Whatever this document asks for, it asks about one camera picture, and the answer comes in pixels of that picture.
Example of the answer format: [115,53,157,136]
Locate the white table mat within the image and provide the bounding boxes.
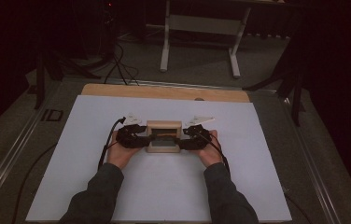
[25,94,293,222]

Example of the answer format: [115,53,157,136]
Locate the metal floor rail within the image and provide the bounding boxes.
[280,96,344,224]
[0,81,60,213]

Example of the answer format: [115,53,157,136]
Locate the black cable on floor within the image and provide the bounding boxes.
[284,192,314,224]
[10,142,58,224]

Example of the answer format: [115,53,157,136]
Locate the person's right hand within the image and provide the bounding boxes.
[191,129,225,169]

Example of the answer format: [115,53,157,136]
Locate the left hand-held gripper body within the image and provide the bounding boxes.
[116,112,148,149]

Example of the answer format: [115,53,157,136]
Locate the bundle of black floor cables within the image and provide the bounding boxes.
[103,40,141,87]

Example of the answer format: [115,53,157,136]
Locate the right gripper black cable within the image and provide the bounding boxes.
[195,130,232,175]

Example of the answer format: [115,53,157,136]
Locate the person's left hand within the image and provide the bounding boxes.
[106,130,144,171]

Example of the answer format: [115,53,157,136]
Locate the black tripod stand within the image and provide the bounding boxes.
[243,46,307,127]

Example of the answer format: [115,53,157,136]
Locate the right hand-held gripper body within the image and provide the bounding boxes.
[181,116,216,151]

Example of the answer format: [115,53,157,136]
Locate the wooden picture frame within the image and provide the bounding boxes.
[145,119,183,154]

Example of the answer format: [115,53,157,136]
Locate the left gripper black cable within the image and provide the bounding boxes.
[97,116,127,171]

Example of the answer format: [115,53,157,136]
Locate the white metal desk frame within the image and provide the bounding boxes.
[159,0,252,79]

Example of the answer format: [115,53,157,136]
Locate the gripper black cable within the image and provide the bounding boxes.
[195,130,232,175]
[97,116,127,171]

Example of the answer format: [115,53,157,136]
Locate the dark equipment with red light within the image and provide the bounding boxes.
[101,0,118,62]

